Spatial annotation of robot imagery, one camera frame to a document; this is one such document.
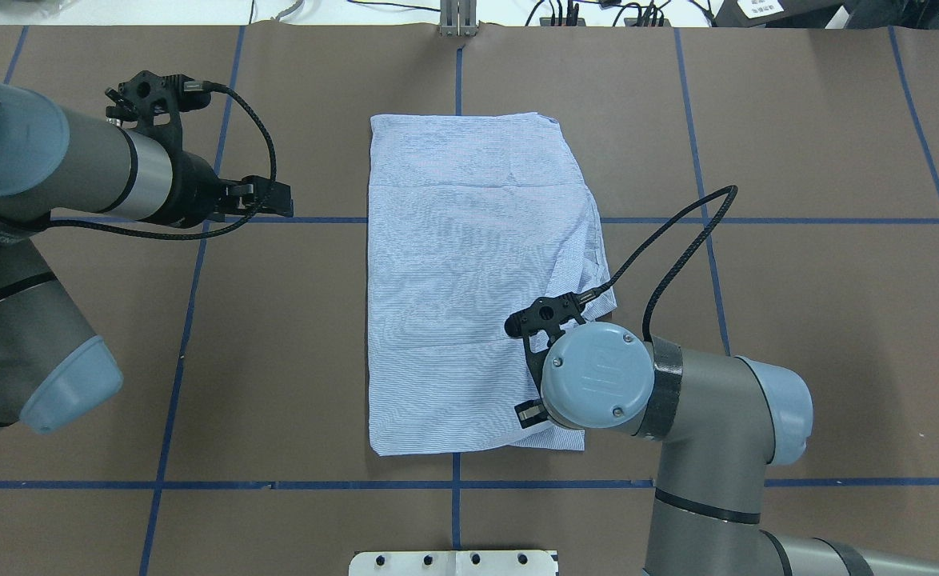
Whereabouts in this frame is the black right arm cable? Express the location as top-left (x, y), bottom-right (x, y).
top-left (589, 186), bottom-right (739, 345)

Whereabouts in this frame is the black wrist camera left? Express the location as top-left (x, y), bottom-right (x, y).
top-left (105, 70), bottom-right (211, 152)

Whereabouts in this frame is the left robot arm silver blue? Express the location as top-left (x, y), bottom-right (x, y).
top-left (0, 70), bottom-right (294, 434)

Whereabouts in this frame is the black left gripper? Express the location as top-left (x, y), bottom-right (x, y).
top-left (167, 150), bottom-right (294, 227)

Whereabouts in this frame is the light blue striped shirt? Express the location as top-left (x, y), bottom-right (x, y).
top-left (367, 112), bottom-right (611, 457)

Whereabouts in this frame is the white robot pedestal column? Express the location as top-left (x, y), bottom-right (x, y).
top-left (348, 550), bottom-right (560, 575)

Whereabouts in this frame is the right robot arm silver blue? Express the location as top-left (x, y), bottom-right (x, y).
top-left (505, 314), bottom-right (939, 575)

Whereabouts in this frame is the aluminium frame post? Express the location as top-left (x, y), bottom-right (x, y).
top-left (439, 0), bottom-right (479, 38)

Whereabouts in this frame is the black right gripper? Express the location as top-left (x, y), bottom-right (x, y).
top-left (514, 334), bottom-right (557, 430)

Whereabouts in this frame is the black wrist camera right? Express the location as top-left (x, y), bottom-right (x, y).
top-left (503, 288), bottom-right (605, 340)

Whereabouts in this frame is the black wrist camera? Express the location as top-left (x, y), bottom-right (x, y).
top-left (503, 288), bottom-right (605, 340)
top-left (105, 70), bottom-right (211, 152)

